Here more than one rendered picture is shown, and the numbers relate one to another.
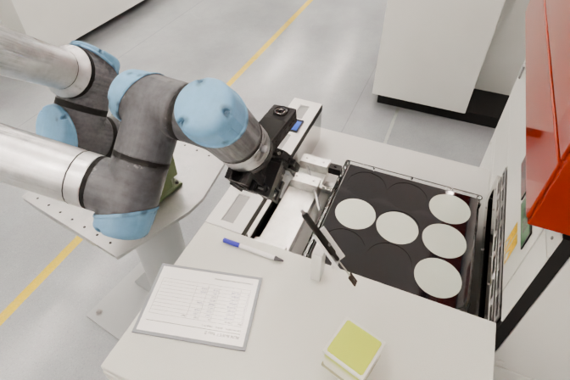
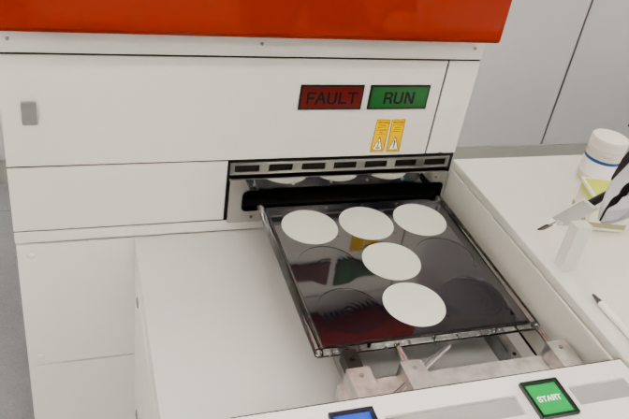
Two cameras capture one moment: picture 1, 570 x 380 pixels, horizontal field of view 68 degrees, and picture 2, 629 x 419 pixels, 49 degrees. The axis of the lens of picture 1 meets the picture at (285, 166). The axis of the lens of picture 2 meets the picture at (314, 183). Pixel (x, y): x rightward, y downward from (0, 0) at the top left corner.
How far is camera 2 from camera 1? 145 cm
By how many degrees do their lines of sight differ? 95
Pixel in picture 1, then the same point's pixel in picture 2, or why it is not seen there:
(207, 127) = not seen: outside the picture
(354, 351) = not seen: hidden behind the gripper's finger
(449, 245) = (369, 218)
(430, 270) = (417, 224)
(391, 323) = (533, 208)
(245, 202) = (579, 389)
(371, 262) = (463, 267)
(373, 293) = (524, 224)
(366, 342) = (597, 184)
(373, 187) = (344, 302)
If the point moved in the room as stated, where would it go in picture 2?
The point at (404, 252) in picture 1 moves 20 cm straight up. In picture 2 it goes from (418, 247) to (446, 149)
